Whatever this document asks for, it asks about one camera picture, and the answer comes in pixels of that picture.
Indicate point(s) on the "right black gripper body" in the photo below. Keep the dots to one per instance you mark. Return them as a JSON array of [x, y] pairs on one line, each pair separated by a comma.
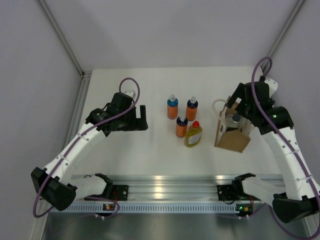
[[244, 110]]

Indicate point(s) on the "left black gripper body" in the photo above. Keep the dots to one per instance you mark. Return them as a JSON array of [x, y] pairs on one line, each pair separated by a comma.
[[129, 122]]

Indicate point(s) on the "clear bottle dark cap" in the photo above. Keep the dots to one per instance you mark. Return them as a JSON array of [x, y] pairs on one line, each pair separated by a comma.
[[233, 122]]

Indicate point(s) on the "light blue top pump bottle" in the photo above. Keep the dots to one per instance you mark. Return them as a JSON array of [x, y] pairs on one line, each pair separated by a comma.
[[172, 107]]

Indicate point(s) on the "dark blue pump bottle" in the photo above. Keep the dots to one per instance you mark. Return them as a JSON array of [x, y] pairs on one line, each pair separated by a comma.
[[191, 108], [181, 126]]

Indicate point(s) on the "yellow dish soap red cap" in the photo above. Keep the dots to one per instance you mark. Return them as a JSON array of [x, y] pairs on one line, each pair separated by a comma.
[[193, 135]]

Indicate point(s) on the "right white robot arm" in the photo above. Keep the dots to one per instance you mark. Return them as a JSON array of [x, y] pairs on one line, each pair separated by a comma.
[[281, 139]]

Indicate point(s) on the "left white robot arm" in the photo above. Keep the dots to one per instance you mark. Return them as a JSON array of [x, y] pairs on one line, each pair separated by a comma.
[[54, 182]]

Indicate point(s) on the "jute canvas tote bag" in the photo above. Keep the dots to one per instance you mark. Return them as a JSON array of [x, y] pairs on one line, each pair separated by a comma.
[[236, 140]]

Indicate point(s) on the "right aluminium frame post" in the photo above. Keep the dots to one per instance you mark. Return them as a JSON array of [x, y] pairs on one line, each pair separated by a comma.
[[285, 28]]

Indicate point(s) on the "aluminium frame post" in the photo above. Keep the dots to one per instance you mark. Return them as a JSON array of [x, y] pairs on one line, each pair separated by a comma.
[[285, 28], [60, 35]]

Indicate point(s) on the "left aluminium frame post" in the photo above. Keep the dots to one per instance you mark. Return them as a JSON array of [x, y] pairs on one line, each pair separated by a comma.
[[60, 35]]

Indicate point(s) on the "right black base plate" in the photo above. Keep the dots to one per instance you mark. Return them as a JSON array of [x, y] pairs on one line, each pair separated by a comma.
[[227, 193]]

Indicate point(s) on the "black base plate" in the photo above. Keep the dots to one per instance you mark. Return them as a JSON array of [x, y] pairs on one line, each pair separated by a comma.
[[119, 193], [227, 193]]

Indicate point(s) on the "aluminium mounting rail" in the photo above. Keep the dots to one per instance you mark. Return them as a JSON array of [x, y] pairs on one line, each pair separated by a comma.
[[185, 187]]

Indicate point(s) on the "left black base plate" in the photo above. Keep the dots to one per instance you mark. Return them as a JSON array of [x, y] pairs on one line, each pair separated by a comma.
[[119, 193]]

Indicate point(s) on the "white slotted cable duct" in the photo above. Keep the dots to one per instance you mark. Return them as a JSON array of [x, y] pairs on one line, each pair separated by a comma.
[[126, 208]]

